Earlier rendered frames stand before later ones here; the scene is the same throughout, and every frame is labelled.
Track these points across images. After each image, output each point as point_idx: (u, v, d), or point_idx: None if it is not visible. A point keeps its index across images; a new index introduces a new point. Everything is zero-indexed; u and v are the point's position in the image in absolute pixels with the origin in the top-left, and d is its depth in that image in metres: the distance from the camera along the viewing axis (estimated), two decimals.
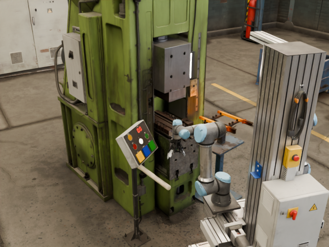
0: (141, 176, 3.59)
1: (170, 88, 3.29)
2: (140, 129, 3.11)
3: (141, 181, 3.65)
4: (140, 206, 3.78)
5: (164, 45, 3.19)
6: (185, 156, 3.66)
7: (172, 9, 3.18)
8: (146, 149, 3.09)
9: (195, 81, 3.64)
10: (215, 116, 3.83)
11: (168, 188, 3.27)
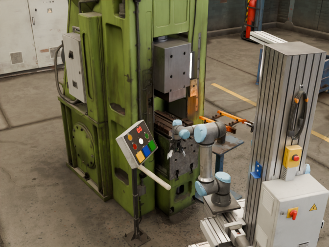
0: (141, 176, 3.59)
1: (170, 88, 3.29)
2: (140, 129, 3.11)
3: (141, 181, 3.65)
4: (140, 206, 3.78)
5: (164, 45, 3.19)
6: (185, 156, 3.66)
7: (172, 9, 3.18)
8: (146, 149, 3.09)
9: (195, 81, 3.64)
10: (215, 116, 3.83)
11: (168, 188, 3.27)
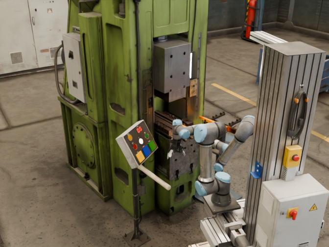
0: (141, 176, 3.59)
1: (170, 88, 3.29)
2: (140, 129, 3.11)
3: (141, 181, 3.65)
4: (140, 206, 3.78)
5: (164, 45, 3.19)
6: (185, 156, 3.66)
7: (172, 9, 3.18)
8: (146, 149, 3.09)
9: (195, 81, 3.64)
10: (215, 116, 3.83)
11: (168, 188, 3.27)
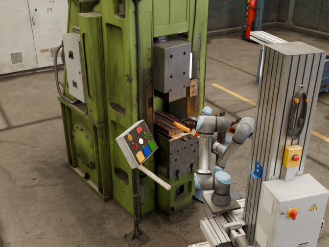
0: (141, 176, 3.59)
1: (170, 88, 3.29)
2: (140, 129, 3.11)
3: (141, 181, 3.65)
4: (140, 206, 3.78)
5: (164, 45, 3.19)
6: (185, 156, 3.66)
7: (172, 9, 3.18)
8: (146, 149, 3.09)
9: (195, 81, 3.64)
10: (215, 116, 3.83)
11: (168, 188, 3.27)
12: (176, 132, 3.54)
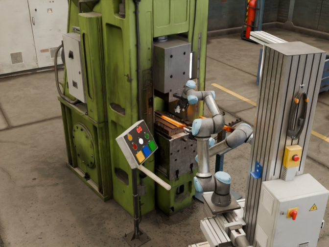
0: (141, 176, 3.59)
1: (170, 88, 3.29)
2: (140, 129, 3.11)
3: (141, 181, 3.65)
4: (140, 206, 3.78)
5: (164, 45, 3.19)
6: (185, 156, 3.66)
7: (172, 9, 3.18)
8: (146, 149, 3.09)
9: (195, 81, 3.64)
10: None
11: (168, 188, 3.27)
12: (176, 132, 3.54)
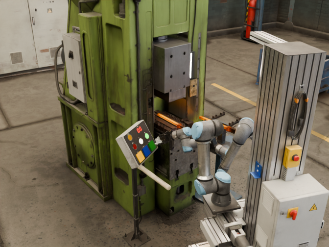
0: (141, 176, 3.59)
1: (170, 88, 3.29)
2: (140, 129, 3.11)
3: (141, 181, 3.65)
4: (140, 206, 3.78)
5: (164, 45, 3.19)
6: (185, 156, 3.66)
7: (172, 9, 3.18)
8: (146, 149, 3.09)
9: (195, 81, 3.64)
10: (215, 116, 3.83)
11: (168, 188, 3.27)
12: None
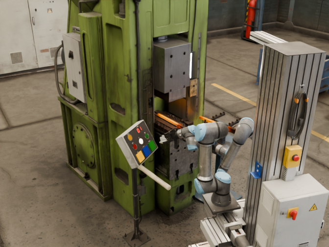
0: (141, 176, 3.59)
1: (170, 88, 3.29)
2: (140, 129, 3.11)
3: (141, 181, 3.65)
4: (140, 206, 3.78)
5: (164, 45, 3.19)
6: (185, 156, 3.66)
7: (172, 9, 3.18)
8: (146, 149, 3.09)
9: (195, 81, 3.64)
10: (215, 116, 3.83)
11: (168, 188, 3.27)
12: None
